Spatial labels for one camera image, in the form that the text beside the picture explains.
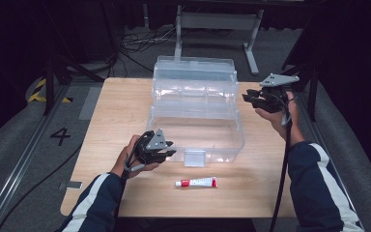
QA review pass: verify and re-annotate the black floor cable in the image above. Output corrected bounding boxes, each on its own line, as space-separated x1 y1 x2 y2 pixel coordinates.
0 144 83 232

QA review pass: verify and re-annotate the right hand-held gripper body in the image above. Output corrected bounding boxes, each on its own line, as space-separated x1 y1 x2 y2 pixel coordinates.
258 72 300 114

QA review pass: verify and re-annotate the grey metal floor rail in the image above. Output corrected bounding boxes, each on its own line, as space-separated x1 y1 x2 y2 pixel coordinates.
0 84 70 232
294 91 368 232

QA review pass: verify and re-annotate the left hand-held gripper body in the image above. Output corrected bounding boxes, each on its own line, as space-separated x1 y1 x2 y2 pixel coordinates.
133 129 167 165

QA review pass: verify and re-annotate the red and white ointment tube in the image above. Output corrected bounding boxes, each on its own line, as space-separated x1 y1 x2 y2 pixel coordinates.
175 176 219 189

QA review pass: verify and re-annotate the small grey metal plate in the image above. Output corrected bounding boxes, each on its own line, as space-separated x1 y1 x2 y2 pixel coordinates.
57 181 83 190

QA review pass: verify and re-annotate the grey metal desk frame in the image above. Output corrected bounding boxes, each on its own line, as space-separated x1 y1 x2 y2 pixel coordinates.
172 4 265 76

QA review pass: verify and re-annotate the hand-held gripper cable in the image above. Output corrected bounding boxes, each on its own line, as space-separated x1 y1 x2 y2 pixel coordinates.
114 144 140 223
269 96 300 232

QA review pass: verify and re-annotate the black metal stand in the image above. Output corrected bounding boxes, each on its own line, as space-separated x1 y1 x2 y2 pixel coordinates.
43 47 106 116
281 62 321 123

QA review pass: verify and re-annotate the tangle of floor cables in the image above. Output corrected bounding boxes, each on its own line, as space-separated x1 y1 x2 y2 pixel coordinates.
119 26 179 73

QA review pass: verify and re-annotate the left hand-held gripper cable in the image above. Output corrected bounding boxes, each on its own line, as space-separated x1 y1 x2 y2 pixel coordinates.
114 144 140 223

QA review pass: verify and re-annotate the person's left hand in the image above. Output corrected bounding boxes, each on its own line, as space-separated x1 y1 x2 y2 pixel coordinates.
110 134 160 180

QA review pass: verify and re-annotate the right hand-held gripper cable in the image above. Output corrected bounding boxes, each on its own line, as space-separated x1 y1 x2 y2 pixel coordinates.
269 96 300 232

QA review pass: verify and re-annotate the person's right hand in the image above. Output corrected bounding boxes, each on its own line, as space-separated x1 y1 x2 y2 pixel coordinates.
254 91 305 148

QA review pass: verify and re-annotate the clear plastic storage box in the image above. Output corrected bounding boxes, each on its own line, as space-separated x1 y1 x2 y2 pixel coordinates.
146 55 246 167

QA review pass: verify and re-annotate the yellow and black floor tape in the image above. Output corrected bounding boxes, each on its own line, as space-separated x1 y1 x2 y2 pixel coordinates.
27 78 73 104

